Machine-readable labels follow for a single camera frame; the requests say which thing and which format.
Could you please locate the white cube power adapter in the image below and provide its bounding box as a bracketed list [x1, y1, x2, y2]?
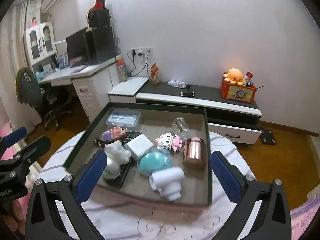
[149, 167, 185, 202]

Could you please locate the orange octopus plush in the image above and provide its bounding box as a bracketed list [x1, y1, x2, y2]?
[223, 68, 246, 86]

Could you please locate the white wall power strip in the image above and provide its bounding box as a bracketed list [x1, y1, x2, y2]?
[131, 47, 153, 55]

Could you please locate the person left hand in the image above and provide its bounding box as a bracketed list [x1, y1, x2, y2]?
[1, 200, 25, 235]

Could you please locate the round table striped cloth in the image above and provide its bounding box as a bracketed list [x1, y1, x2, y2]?
[37, 131, 254, 239]

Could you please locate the black computer tower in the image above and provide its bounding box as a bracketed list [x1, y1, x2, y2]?
[85, 26, 116, 65]

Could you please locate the rose gold metal canister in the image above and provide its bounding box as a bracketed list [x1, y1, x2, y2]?
[182, 137, 207, 170]

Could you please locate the black hair clip with flowers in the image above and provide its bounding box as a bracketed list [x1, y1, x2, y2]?
[94, 127, 128, 147]

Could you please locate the red cartoon storage crate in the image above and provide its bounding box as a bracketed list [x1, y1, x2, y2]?
[221, 80, 257, 103]

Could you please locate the pink white block kitty figure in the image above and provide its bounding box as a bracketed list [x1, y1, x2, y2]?
[156, 133, 183, 153]

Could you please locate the black office chair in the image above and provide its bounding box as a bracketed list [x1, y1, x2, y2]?
[36, 83, 73, 131]

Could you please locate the white astronaut figure lamp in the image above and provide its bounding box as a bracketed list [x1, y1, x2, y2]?
[103, 140, 132, 180]

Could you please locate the clear glass perfume bottle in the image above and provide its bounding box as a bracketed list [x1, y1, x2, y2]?
[172, 117, 189, 141]

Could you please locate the orange snack bag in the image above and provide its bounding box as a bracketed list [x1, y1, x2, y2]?
[150, 63, 159, 86]

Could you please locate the clear dental flosser box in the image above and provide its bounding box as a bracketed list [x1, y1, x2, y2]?
[106, 109, 141, 131]

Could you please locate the black computer monitor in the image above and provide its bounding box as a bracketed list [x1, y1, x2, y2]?
[66, 28, 88, 67]

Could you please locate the orange lid bottle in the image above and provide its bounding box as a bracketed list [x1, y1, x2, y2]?
[117, 58, 128, 82]

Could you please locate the pink blanket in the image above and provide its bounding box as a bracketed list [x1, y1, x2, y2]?
[290, 197, 319, 239]

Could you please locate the grey jacket on chair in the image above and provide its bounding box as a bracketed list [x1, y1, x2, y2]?
[16, 67, 43, 108]

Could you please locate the black bathroom scale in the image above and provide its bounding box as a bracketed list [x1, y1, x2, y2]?
[260, 128, 277, 145]

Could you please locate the white computer desk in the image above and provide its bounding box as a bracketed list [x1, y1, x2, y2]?
[40, 56, 121, 122]

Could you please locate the teal ball clear dome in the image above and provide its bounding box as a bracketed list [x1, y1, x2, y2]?
[137, 146, 173, 176]

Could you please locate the white glass door cabinet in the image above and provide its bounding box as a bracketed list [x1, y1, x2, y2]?
[25, 22, 56, 66]

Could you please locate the black tv remote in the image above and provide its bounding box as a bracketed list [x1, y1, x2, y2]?
[103, 132, 141, 188]

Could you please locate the black speaker box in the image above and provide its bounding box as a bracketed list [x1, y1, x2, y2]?
[87, 9, 110, 28]

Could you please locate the black white tv cabinet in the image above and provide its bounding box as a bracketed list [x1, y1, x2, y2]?
[108, 77, 262, 145]

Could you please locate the tissue packet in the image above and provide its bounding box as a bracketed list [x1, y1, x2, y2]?
[167, 80, 187, 89]

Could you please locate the small black dumbbell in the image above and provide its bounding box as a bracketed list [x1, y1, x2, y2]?
[180, 85, 195, 98]

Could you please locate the white square box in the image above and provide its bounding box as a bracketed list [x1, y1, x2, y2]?
[124, 134, 153, 161]

